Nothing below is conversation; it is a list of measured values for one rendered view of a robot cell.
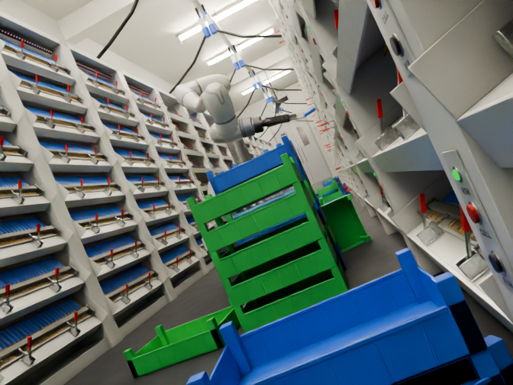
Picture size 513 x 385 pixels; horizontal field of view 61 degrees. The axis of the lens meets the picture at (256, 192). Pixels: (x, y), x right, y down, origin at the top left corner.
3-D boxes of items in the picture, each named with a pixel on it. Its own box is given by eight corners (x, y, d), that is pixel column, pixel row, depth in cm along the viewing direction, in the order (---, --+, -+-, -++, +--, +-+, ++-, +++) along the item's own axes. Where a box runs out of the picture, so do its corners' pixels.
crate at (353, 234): (299, 270, 176) (304, 272, 168) (279, 224, 177) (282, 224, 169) (364, 239, 180) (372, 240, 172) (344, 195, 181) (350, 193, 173)
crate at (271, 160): (214, 194, 147) (205, 173, 148) (228, 192, 167) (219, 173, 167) (295, 156, 142) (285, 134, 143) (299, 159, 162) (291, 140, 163)
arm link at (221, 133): (244, 143, 203) (237, 120, 195) (213, 150, 206) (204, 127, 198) (245, 131, 211) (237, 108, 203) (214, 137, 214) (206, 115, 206)
